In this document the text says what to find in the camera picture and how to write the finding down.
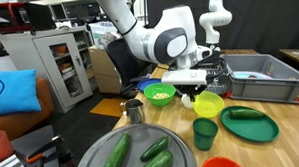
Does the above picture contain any grey plastic bin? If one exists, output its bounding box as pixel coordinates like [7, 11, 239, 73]
[224, 51, 299, 107]

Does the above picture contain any green plastic plate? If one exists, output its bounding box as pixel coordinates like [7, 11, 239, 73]
[218, 104, 281, 145]

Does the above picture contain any black wrist cable bundle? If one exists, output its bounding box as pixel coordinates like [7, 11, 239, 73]
[198, 50, 227, 72]

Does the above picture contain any grey wire drying rack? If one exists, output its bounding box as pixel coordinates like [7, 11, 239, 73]
[205, 55, 232, 98]

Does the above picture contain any orange plastic bowl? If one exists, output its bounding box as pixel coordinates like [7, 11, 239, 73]
[200, 155, 245, 167]

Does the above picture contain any black cart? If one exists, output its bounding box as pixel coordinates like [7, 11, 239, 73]
[10, 124, 76, 167]

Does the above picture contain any yellow plastic bowl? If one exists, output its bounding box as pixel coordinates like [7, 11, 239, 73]
[192, 90, 226, 119]

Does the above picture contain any red plastic cup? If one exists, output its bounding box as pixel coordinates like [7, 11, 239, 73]
[0, 129, 15, 165]

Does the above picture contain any dark cucumber on plate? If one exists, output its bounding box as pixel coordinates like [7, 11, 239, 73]
[227, 107, 266, 121]

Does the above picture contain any light blue plate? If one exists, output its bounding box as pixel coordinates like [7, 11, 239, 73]
[232, 69, 274, 83]

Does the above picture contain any plain tan cardboard box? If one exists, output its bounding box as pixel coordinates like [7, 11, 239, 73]
[87, 45, 123, 96]

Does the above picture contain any blue plastic plate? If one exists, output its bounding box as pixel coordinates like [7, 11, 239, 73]
[136, 77, 163, 93]

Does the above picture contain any orange handled tool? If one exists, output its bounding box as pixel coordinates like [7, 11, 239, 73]
[24, 135, 64, 165]

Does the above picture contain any small green cucumber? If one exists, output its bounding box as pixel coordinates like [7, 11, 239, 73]
[138, 136, 170, 163]

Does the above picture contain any green plastic bowl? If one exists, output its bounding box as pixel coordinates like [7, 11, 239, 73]
[142, 82, 177, 109]

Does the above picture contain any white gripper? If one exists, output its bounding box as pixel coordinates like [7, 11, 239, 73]
[160, 68, 209, 101]

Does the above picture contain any long green cucumber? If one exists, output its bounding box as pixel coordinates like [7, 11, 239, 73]
[97, 132, 133, 167]

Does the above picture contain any medium green cucumber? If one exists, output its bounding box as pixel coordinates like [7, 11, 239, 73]
[135, 149, 174, 167]

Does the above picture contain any black office chair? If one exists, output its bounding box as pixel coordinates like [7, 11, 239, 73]
[105, 36, 158, 98]

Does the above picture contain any blue pillow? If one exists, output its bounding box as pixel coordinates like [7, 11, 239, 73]
[0, 68, 43, 119]

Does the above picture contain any round grey tray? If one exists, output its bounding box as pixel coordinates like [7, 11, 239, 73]
[73, 121, 198, 167]

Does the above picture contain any yellow floor mat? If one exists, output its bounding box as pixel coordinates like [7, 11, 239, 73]
[88, 96, 129, 120]

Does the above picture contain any steel milk pitcher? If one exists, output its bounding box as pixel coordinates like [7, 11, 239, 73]
[118, 98, 146, 126]

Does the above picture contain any clear storage box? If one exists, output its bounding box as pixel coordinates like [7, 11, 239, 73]
[87, 19, 122, 50]

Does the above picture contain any wooden side table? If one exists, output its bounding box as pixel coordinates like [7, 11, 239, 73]
[278, 47, 299, 67]

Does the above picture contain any grey metal cabinet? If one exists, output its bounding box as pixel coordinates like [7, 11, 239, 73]
[0, 25, 95, 117]

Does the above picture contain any green plastic cup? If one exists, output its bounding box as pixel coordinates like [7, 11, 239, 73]
[192, 116, 220, 152]

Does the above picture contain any orange sofa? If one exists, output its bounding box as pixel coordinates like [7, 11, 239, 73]
[0, 77, 56, 142]

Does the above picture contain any pale food pieces pile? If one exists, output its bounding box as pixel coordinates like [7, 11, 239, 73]
[152, 92, 171, 100]

